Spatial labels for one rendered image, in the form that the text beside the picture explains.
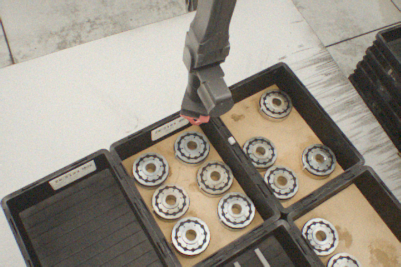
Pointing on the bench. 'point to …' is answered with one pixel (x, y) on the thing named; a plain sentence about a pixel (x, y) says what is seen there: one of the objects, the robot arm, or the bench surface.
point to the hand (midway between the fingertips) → (198, 111)
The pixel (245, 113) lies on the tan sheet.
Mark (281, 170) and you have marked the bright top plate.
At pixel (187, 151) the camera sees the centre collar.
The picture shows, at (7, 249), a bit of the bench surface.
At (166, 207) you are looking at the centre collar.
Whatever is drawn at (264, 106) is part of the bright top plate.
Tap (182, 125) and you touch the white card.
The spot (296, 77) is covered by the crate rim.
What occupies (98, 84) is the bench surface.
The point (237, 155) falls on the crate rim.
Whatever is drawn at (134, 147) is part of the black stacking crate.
